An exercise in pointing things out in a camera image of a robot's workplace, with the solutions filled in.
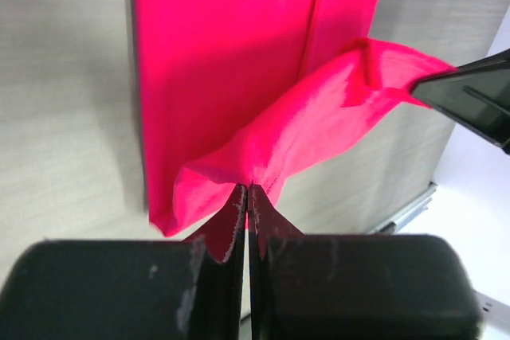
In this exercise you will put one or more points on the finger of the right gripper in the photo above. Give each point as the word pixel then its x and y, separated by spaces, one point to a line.
pixel 476 96

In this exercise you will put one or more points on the red t shirt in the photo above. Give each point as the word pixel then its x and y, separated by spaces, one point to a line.
pixel 255 91

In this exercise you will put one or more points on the aluminium extrusion rail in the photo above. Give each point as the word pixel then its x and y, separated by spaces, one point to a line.
pixel 407 213

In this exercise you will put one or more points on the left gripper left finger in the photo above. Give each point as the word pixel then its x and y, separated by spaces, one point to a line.
pixel 131 289

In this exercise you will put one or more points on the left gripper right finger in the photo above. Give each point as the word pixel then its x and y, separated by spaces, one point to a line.
pixel 367 286

